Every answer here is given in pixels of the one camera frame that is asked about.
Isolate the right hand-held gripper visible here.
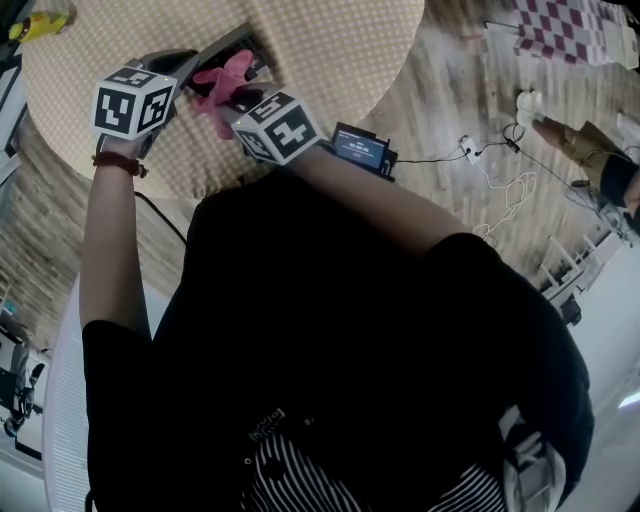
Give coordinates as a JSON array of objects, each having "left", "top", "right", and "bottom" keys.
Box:
[{"left": 214, "top": 82, "right": 325, "bottom": 166}]

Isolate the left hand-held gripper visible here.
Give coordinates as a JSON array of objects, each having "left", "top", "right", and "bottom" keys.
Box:
[{"left": 92, "top": 48, "right": 201, "bottom": 160}]

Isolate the pink cloth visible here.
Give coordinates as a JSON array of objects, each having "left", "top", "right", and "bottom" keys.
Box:
[{"left": 192, "top": 49, "right": 256, "bottom": 141}]

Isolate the person's left forearm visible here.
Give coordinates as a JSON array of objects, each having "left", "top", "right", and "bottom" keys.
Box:
[{"left": 78, "top": 139, "right": 154, "bottom": 341}]

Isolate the person's right forearm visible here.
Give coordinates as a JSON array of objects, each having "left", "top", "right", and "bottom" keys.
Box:
[{"left": 294, "top": 144, "right": 474, "bottom": 256}]

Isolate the black device with blue screen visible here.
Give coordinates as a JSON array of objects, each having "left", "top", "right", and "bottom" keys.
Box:
[{"left": 329, "top": 121, "right": 399, "bottom": 182}]

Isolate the round beige woven table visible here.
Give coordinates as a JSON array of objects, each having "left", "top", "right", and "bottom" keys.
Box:
[{"left": 19, "top": 0, "right": 426, "bottom": 199}]

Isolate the yellow toy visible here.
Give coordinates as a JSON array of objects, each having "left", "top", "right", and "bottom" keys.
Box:
[{"left": 8, "top": 4, "right": 76, "bottom": 44}]

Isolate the person's black striped clothing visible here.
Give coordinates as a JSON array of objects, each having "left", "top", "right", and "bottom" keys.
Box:
[{"left": 82, "top": 169, "right": 596, "bottom": 512}]

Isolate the purple white checkered tablecloth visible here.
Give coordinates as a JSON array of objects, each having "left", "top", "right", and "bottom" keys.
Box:
[{"left": 509, "top": 0, "right": 640, "bottom": 69}]

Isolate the white rack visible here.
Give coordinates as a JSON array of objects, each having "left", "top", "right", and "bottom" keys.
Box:
[{"left": 539, "top": 232, "right": 614, "bottom": 301}]

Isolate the white ribbed panel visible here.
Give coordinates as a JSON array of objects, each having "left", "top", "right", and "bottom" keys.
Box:
[{"left": 42, "top": 279, "right": 171, "bottom": 512}]

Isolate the dark red bead bracelet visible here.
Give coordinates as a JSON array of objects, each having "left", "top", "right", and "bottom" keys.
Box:
[{"left": 91, "top": 151, "right": 150, "bottom": 180}]

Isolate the white power strip with cable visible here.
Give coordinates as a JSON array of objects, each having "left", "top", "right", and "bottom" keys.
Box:
[{"left": 394, "top": 122, "right": 601, "bottom": 201}]

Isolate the white cable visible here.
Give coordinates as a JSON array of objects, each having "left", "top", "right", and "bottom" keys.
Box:
[{"left": 469, "top": 157, "right": 539, "bottom": 246}]

